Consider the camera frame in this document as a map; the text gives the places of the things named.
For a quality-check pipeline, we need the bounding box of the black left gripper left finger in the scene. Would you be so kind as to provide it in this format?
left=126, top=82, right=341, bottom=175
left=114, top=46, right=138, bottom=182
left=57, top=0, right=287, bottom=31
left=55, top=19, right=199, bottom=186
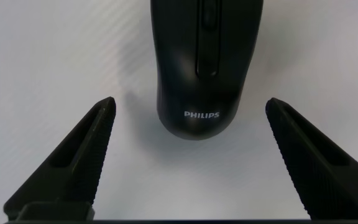
left=3, top=96, right=117, bottom=222

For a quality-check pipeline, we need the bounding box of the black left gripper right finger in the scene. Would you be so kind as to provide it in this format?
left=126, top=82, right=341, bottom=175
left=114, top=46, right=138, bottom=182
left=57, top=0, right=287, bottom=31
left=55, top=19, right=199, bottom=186
left=265, top=97, right=358, bottom=220

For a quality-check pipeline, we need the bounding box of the black Philips computer mouse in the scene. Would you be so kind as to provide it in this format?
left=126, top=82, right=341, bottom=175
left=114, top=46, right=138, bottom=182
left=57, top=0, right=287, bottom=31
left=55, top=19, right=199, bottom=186
left=150, top=0, right=264, bottom=141

